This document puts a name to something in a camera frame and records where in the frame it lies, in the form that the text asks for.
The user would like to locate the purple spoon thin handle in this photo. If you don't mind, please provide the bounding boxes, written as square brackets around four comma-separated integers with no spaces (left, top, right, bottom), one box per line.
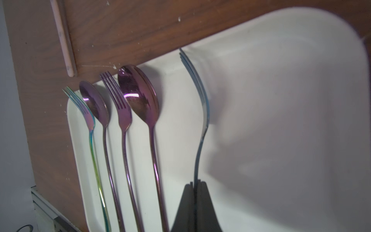
[117,64,170,232]

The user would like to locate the aluminium front rail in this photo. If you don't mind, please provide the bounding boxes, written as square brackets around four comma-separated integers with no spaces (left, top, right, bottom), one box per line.
[31,186,80,232]

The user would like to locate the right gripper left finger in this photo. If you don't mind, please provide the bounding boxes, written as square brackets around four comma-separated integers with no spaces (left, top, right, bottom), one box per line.
[171,182,195,232]

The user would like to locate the dark purple fork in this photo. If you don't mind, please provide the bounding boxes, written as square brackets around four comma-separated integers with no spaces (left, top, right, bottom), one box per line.
[100,72,144,232]

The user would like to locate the dark purple spoon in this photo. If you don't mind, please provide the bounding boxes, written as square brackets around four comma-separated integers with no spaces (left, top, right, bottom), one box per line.
[79,81,125,232]

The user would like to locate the silver spoon pink handle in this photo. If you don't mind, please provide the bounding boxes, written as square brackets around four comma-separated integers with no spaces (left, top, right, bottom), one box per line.
[50,1,77,77]

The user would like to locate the white square tray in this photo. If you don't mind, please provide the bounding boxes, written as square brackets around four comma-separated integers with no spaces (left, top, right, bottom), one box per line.
[67,7,371,232]

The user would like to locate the blue fork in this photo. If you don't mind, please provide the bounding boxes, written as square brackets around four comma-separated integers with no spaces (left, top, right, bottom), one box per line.
[179,48,210,190]

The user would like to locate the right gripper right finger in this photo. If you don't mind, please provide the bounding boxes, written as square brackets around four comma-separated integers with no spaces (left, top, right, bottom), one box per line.
[196,180,222,232]

